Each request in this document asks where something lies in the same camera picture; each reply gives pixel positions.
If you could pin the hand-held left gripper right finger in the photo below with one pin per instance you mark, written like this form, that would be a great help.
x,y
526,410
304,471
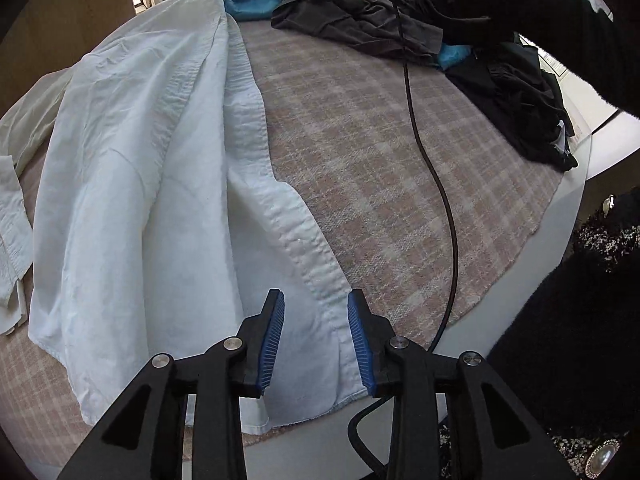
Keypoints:
x,y
361,345

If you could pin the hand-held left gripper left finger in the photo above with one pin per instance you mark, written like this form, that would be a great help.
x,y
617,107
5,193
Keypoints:
x,y
270,345

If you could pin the white shirt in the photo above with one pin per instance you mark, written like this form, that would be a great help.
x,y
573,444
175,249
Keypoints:
x,y
125,185

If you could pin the blue cloth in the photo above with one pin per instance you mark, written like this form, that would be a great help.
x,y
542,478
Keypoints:
x,y
250,2

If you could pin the dark grey garment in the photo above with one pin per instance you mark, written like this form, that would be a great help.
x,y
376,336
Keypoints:
x,y
350,15

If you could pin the pink checked blanket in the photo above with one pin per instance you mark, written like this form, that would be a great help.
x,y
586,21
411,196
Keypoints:
x,y
375,160

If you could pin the light wooden board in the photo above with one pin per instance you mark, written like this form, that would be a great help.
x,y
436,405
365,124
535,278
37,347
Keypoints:
x,y
65,10

